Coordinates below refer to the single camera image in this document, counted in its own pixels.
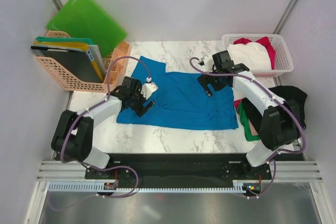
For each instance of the pink folded t-shirt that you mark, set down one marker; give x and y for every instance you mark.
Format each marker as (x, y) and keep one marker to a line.
(252, 129)

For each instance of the green folded t-shirt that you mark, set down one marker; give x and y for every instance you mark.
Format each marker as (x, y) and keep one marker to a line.
(245, 123)

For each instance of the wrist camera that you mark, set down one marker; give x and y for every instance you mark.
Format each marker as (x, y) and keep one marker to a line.
(207, 63)
(148, 89)

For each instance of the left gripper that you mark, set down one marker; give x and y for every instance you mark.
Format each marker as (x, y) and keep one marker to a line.
(143, 109)

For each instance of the green plastic board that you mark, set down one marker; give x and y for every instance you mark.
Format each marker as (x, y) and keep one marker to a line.
(87, 19)

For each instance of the black folded t-shirt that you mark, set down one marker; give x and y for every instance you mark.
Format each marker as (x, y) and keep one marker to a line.
(286, 92)

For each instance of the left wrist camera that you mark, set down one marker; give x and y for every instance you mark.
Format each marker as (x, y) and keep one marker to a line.
(148, 89)

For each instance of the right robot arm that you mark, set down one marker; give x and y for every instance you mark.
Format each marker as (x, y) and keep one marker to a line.
(280, 124)

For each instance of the blue t-shirt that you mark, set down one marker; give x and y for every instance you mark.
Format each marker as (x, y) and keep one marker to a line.
(181, 102)

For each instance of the black folder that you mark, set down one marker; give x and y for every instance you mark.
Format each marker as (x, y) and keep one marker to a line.
(79, 63)

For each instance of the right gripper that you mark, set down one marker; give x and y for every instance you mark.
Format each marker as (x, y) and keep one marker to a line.
(204, 80)

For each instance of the white cable duct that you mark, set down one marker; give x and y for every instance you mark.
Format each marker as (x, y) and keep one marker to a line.
(104, 187)

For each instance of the white plastic basket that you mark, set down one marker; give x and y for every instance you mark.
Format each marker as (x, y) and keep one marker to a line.
(283, 60)

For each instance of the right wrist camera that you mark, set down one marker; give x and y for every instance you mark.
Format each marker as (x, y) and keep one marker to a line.
(207, 63)

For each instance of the teal folder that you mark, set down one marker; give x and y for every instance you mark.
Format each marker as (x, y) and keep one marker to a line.
(64, 39)

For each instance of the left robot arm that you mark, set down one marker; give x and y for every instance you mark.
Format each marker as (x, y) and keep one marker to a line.
(73, 137)

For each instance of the red t-shirt in basket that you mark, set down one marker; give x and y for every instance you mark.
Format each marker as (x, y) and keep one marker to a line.
(264, 42)

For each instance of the red folded t-shirt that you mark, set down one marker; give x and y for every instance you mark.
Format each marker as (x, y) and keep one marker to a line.
(237, 103)

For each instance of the orange file rack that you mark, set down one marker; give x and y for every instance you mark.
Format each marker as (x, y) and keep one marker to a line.
(65, 78)

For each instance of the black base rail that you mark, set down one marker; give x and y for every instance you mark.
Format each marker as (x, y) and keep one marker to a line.
(180, 170)

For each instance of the yellow folder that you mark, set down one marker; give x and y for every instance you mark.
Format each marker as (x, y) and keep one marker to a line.
(77, 46)

